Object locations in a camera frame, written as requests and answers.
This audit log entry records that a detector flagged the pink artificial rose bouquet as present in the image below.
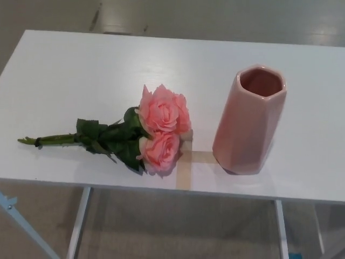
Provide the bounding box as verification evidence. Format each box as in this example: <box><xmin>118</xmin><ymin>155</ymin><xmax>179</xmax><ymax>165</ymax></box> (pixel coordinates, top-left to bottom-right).
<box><xmin>17</xmin><ymin>84</ymin><xmax>193</xmax><ymax>178</ymax></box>

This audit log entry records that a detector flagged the pink faceted ceramic vase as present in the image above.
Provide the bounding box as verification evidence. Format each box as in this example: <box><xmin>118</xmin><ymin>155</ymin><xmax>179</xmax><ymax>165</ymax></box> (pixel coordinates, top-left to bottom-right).
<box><xmin>212</xmin><ymin>63</ymin><xmax>287</xmax><ymax>176</ymax></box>

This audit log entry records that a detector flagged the short beige tape strip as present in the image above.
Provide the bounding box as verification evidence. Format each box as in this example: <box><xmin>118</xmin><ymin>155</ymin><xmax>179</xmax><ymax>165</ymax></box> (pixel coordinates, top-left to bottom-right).
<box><xmin>181</xmin><ymin>150</ymin><xmax>217</xmax><ymax>163</ymax></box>

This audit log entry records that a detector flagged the white metal table leg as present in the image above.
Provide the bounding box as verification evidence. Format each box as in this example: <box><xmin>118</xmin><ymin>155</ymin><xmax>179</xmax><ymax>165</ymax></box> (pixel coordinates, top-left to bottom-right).
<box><xmin>70</xmin><ymin>186</ymin><xmax>93</xmax><ymax>259</ymax></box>
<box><xmin>312</xmin><ymin>203</ymin><xmax>325</xmax><ymax>259</ymax></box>
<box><xmin>274</xmin><ymin>199</ymin><xmax>288</xmax><ymax>259</ymax></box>

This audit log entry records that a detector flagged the light blue stand leg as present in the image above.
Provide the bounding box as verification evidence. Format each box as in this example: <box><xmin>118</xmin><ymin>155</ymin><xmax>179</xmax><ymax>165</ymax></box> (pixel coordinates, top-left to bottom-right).
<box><xmin>0</xmin><ymin>190</ymin><xmax>59</xmax><ymax>259</ymax></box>

